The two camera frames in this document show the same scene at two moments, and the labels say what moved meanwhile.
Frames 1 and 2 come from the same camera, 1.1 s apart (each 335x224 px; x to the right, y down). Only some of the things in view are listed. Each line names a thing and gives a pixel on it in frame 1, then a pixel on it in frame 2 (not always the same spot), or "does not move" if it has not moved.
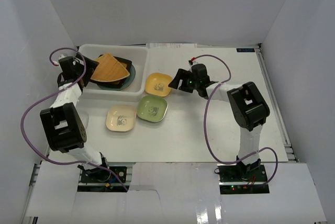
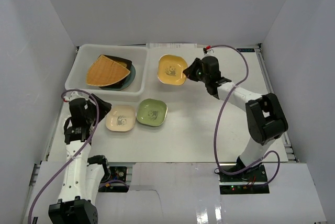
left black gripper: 85,69 -> 95,108
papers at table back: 171,45 does not move
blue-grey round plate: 127,82 does not move
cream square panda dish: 121,118 does not move
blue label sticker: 245,50 does not move
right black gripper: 182,75 -> 189,72
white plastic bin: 139,55 does not move
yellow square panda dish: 157,84 -> 170,69
